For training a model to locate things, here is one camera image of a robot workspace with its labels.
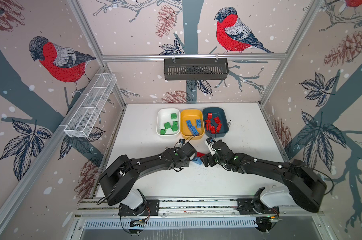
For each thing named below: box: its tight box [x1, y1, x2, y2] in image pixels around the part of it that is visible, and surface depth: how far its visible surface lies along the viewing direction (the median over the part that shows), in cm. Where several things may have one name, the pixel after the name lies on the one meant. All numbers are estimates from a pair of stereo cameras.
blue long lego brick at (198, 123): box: [196, 119, 201, 128], surface depth 108 cm
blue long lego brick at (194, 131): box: [190, 126, 199, 136], surface depth 101 cm
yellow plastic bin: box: [180, 109, 205, 140], surface depth 109 cm
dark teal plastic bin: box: [202, 107, 229, 138], surface depth 107 cm
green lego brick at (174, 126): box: [171, 120, 178, 132], surface depth 106 cm
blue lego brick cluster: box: [192, 156, 203, 165], surface depth 89 cm
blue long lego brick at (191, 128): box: [186, 120, 197, 132], surface depth 105 cm
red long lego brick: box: [214, 116, 223, 133], surface depth 106 cm
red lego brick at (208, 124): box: [205, 119, 212, 131], surface depth 106 cm
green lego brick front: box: [163, 122, 171, 129], surface depth 108 cm
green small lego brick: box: [170, 113, 178, 120], surface depth 113 cm
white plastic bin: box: [156, 108, 180, 137], surface depth 109 cm
